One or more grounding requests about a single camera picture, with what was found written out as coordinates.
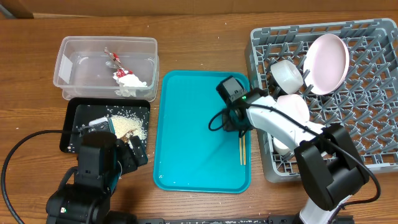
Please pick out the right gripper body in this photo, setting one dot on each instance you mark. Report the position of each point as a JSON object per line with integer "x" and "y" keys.
{"x": 234, "y": 124}

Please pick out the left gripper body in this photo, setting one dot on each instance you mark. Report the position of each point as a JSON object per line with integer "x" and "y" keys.
{"x": 125, "y": 156}

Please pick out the brown food scraps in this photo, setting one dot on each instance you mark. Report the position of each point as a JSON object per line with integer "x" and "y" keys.
{"x": 126, "y": 137}

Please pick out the white rice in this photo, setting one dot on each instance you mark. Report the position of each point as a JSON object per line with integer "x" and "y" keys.
{"x": 124, "y": 118}

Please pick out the white paper cup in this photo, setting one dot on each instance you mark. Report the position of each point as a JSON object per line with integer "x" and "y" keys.
{"x": 280, "y": 148}

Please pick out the grey bowl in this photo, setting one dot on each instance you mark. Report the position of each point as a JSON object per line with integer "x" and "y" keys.
{"x": 287, "y": 77}

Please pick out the white napkin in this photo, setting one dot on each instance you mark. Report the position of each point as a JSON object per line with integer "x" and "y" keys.
{"x": 128, "y": 84}

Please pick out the red snack wrapper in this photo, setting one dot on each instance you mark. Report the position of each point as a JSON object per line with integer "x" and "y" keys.
{"x": 116, "y": 60}

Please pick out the large white plate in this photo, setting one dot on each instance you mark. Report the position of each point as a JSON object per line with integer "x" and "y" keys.
{"x": 327, "y": 61}

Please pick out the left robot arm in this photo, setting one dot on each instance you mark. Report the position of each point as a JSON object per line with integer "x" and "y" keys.
{"x": 84, "y": 193}

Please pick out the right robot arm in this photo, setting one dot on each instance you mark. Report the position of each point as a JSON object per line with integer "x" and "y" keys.
{"x": 330, "y": 167}

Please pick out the grey dishwasher rack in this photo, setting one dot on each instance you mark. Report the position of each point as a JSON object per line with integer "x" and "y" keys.
{"x": 365, "y": 103}

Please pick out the teal serving tray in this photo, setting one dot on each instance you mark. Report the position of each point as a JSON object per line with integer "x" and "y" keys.
{"x": 190, "y": 154}

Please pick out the black plastic tray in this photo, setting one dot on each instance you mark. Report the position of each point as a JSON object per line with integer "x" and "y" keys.
{"x": 72, "y": 143}

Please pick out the clear plastic bin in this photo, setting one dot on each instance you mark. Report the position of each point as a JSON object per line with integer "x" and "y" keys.
{"x": 85, "y": 67}

